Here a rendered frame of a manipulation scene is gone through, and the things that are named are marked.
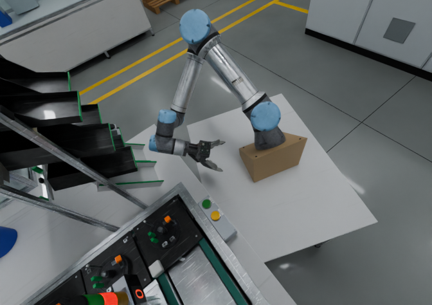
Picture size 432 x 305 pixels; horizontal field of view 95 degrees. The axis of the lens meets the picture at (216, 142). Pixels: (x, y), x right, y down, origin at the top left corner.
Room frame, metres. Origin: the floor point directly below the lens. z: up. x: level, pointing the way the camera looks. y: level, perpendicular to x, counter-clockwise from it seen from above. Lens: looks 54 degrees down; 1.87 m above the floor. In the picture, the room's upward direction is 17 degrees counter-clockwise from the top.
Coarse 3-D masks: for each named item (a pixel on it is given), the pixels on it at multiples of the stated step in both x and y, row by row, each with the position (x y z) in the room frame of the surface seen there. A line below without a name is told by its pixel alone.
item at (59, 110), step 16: (0, 80) 0.57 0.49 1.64; (0, 96) 0.56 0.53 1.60; (16, 96) 0.56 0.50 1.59; (32, 96) 0.57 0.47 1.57; (48, 96) 0.58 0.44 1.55; (64, 96) 0.59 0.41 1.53; (16, 112) 0.51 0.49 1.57; (32, 112) 0.51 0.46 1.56; (48, 112) 0.51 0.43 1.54; (64, 112) 0.51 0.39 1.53; (80, 112) 0.49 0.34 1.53; (0, 128) 0.44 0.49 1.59
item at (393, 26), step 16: (384, 0) 2.02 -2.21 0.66; (400, 0) 1.88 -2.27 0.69; (416, 0) 1.76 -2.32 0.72; (368, 16) 2.10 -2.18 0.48; (384, 16) 1.95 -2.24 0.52; (400, 16) 1.81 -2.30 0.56; (416, 16) 1.69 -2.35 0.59; (368, 32) 2.03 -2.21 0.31; (384, 32) 1.88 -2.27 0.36; (400, 32) 1.73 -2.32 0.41; (416, 32) 1.62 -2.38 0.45; (368, 48) 1.96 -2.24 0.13; (384, 48) 1.80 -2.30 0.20; (400, 48) 1.66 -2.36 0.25; (416, 48) 1.54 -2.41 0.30; (400, 64) 1.59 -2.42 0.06; (416, 64) 1.46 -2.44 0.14
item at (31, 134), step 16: (16, 128) 0.42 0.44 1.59; (48, 144) 0.42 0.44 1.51; (64, 160) 0.41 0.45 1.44; (96, 176) 0.42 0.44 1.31; (0, 192) 0.35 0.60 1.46; (16, 192) 0.36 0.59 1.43; (128, 192) 0.44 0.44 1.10; (48, 208) 0.35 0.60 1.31; (64, 208) 0.37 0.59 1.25; (144, 208) 0.41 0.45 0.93; (96, 224) 0.35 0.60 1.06
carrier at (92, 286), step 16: (128, 240) 0.27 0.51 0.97; (96, 256) 0.25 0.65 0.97; (112, 256) 0.22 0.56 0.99; (128, 256) 0.21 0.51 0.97; (96, 272) 0.18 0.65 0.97; (112, 272) 0.16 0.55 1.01; (128, 272) 0.15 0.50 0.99; (144, 272) 0.13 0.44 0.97; (96, 288) 0.12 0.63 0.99; (112, 288) 0.11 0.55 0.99
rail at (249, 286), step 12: (180, 192) 0.43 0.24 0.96; (192, 204) 0.35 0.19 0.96; (192, 216) 0.29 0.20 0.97; (204, 216) 0.28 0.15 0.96; (204, 228) 0.23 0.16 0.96; (216, 240) 0.17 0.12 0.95; (228, 252) 0.11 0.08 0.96; (228, 264) 0.07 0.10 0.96; (240, 264) 0.06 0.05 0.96; (240, 276) 0.02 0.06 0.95; (252, 288) -0.02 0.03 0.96; (252, 300) -0.06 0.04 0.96; (264, 300) -0.07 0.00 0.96
